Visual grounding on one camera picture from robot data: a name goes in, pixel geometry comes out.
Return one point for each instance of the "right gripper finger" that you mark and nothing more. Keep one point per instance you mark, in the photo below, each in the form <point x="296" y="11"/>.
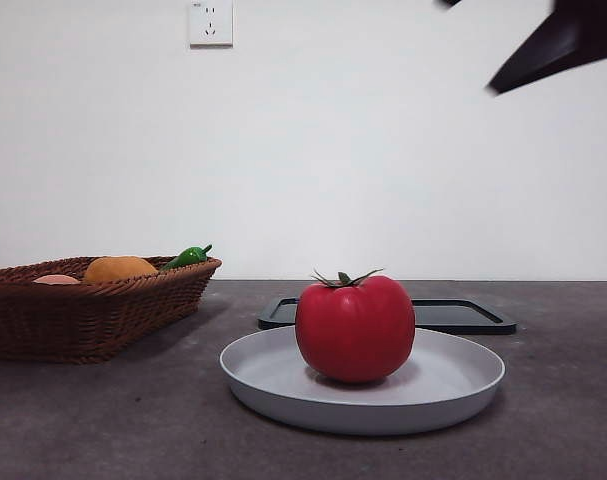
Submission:
<point x="450" y="2"/>
<point x="573" y="40"/>

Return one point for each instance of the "red tomato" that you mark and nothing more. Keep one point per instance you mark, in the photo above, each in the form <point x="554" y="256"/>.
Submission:
<point x="355" y="330"/>

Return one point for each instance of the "black rectangular tray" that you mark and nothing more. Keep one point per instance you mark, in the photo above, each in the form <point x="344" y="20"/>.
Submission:
<point x="458" y="317"/>

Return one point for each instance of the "green chili pepper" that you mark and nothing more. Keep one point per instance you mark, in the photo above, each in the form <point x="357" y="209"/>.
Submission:
<point x="185" y="257"/>

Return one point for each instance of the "grey round plate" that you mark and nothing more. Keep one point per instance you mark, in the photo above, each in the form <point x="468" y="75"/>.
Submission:
<point x="263" y="380"/>

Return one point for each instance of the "orange round fruit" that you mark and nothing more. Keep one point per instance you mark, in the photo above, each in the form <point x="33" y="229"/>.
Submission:
<point x="118" y="269"/>

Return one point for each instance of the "pink round vegetable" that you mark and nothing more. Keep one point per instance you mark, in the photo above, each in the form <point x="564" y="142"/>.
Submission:
<point x="55" y="280"/>

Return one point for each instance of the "brown wicker basket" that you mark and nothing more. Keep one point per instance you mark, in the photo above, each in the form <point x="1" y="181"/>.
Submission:
<point x="83" y="320"/>

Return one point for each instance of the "white wall socket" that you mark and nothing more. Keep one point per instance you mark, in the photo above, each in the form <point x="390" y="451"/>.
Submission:
<point x="211" y="25"/>

